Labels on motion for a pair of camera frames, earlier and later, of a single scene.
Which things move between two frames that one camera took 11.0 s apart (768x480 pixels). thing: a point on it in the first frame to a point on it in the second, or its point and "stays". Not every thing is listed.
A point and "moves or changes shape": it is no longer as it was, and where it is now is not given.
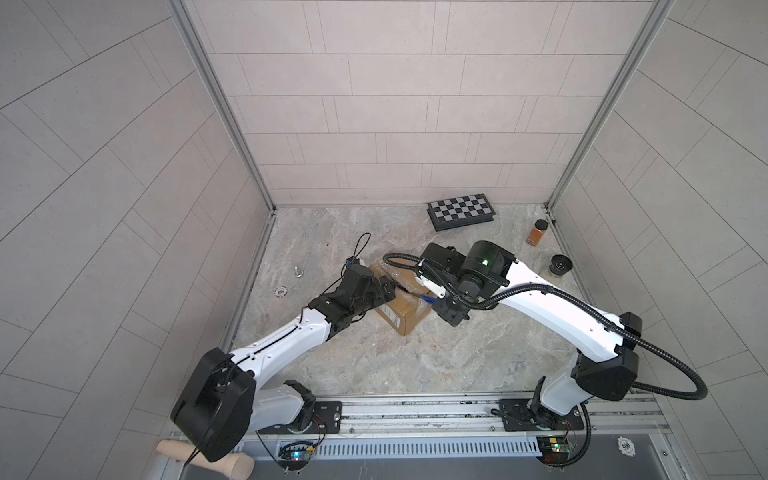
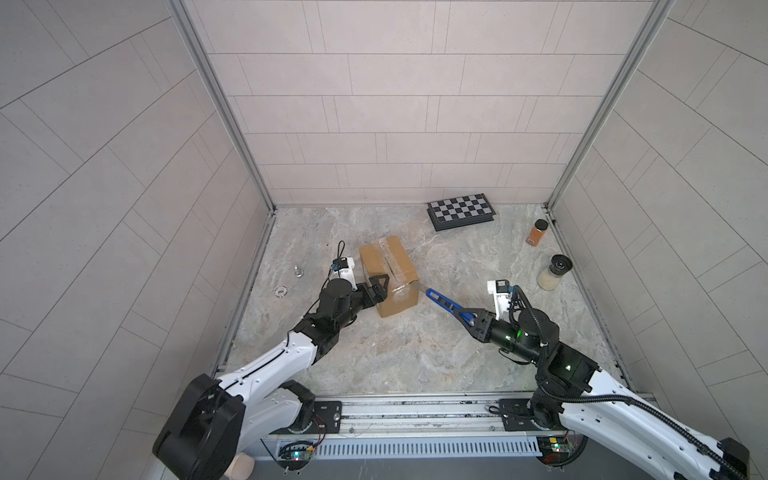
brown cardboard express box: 407,310 moves or changes shape
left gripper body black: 369,299 stays
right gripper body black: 452,305 to 506,338
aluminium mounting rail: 471,416 stays
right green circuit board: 555,450 stays
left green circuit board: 297,452 stays
